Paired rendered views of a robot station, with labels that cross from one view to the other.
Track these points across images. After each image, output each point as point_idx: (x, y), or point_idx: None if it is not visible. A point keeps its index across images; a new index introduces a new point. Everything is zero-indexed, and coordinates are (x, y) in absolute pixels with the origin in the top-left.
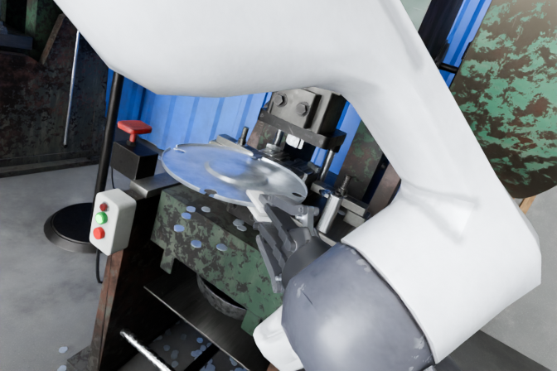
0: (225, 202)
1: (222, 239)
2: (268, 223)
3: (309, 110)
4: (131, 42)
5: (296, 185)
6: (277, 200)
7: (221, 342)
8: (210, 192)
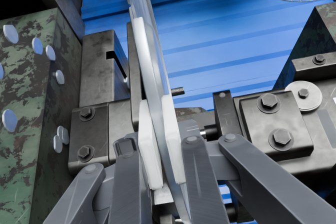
0: (81, 104)
1: (23, 121)
2: (145, 175)
3: (287, 149)
4: None
5: (183, 192)
6: (259, 160)
7: None
8: (84, 79)
